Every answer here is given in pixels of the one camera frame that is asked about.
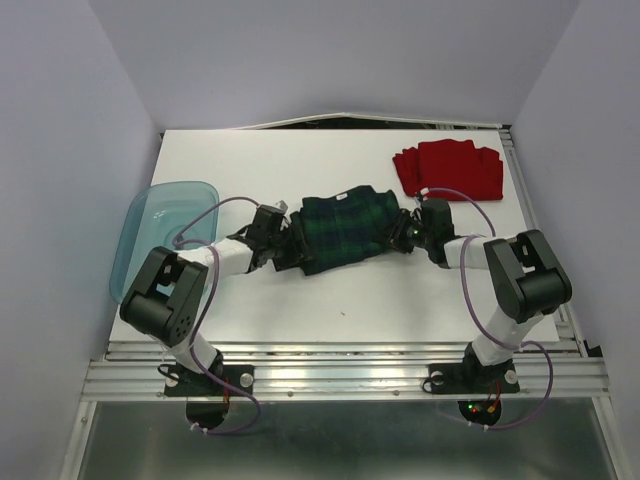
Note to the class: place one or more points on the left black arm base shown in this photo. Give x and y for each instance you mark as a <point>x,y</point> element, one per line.
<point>209,395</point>

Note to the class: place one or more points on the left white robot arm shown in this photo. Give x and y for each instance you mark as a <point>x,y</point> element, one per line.
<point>170,295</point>

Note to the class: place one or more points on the blue transparent plastic bin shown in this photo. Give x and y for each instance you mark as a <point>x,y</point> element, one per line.
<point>155,218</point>

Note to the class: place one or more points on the aluminium mounting rail frame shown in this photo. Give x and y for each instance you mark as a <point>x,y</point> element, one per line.
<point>338,375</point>

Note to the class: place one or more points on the folded red skirt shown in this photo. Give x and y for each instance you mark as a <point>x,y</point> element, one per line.
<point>476,172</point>

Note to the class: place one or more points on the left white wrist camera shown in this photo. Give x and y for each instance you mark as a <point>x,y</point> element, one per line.
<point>282,206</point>

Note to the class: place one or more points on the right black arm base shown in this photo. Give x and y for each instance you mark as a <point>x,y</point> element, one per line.
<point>482,387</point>

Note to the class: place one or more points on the green plaid skirt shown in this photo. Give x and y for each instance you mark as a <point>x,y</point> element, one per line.
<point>346,228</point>

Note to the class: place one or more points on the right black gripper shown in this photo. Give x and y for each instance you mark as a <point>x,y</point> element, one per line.
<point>397,241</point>

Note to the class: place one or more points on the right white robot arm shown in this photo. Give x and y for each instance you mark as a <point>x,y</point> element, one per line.
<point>528,281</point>

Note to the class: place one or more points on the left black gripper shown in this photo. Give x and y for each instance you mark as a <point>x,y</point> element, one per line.
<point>298,250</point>

